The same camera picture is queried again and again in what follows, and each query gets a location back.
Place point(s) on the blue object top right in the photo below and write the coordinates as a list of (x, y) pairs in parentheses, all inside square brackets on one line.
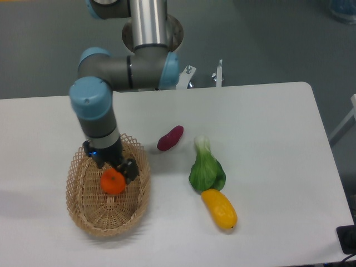
[(343, 10)]

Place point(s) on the orange fruit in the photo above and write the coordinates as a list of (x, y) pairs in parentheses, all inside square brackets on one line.
[(112, 182)]

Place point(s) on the oval woven wicker basket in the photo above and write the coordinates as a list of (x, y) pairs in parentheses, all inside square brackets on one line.
[(101, 214)]

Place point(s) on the yellow mango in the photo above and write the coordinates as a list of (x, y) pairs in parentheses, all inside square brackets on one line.
[(220, 209)]

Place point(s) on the green bok choy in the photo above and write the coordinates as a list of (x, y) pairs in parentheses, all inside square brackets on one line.
[(206, 172)]

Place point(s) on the black device at table edge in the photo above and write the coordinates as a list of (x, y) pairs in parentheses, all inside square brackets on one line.
[(346, 236)]

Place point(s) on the purple sweet potato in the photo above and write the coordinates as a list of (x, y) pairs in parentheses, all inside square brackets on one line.
[(171, 139)]

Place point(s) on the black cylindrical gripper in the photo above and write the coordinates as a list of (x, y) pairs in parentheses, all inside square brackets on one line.
[(113, 156)]

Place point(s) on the white frame at right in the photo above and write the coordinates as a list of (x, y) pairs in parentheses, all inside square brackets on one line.
[(344, 125)]

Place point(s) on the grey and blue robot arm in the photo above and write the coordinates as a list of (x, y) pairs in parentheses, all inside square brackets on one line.
[(151, 65)]

